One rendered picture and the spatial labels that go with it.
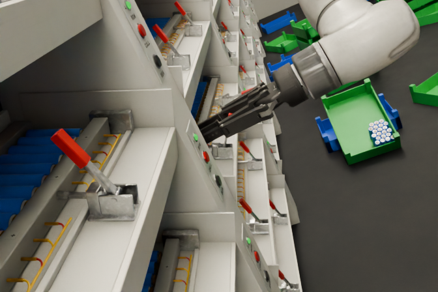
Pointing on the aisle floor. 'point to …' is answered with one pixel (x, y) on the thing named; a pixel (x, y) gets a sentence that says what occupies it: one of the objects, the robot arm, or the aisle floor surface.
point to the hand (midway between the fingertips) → (205, 131)
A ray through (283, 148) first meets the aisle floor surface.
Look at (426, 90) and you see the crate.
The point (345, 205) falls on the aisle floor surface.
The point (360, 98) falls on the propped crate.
